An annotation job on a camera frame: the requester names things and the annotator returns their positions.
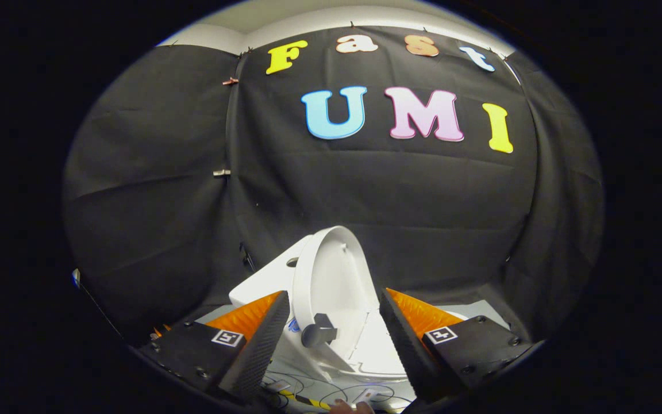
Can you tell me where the black backdrop cloth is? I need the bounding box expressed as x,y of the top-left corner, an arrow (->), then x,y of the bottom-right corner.
62,26 -> 605,346

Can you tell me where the white toilet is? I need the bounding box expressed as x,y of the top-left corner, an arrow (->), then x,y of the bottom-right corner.
229,233 -> 418,383

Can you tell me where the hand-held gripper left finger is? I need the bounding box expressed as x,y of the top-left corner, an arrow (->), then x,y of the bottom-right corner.
136,290 -> 291,406

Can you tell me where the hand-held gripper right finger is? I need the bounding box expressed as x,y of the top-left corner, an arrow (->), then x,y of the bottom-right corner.
378,287 -> 540,404

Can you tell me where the white toilet lid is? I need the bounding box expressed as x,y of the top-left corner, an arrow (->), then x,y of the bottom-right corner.
290,225 -> 382,360

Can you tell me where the yellow black hazard tape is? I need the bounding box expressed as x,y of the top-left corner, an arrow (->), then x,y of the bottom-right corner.
279,389 -> 333,411

